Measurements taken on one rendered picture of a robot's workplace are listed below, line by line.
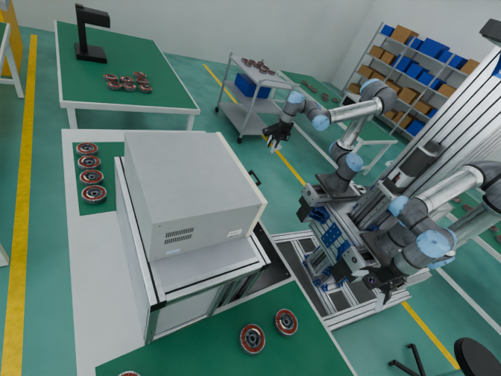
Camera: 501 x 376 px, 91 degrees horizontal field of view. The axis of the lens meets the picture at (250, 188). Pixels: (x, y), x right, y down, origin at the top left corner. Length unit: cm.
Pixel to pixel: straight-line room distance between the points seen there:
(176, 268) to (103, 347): 43
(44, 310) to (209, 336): 120
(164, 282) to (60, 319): 127
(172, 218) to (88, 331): 62
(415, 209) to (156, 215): 84
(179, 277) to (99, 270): 52
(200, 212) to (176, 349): 61
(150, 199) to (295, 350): 93
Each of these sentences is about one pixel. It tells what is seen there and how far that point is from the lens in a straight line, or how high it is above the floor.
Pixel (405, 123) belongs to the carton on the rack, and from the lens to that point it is 739.
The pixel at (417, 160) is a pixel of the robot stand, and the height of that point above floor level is 147.
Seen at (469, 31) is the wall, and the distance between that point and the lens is 791.
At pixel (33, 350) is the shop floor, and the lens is 203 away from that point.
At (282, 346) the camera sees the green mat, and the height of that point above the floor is 75.
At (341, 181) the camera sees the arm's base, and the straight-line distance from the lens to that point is 168.
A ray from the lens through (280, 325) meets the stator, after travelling 128.
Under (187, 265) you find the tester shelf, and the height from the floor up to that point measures 111.
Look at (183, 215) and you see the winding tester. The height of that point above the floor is 132.
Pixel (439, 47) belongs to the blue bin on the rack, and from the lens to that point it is 743.
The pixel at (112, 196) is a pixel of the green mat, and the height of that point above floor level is 75.
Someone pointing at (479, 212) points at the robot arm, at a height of 150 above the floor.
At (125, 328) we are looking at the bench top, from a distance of 119.
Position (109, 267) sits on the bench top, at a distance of 130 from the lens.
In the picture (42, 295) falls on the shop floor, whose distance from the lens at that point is 215.
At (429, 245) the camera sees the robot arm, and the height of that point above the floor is 149.
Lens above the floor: 189
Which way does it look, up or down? 39 degrees down
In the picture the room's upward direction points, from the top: 24 degrees clockwise
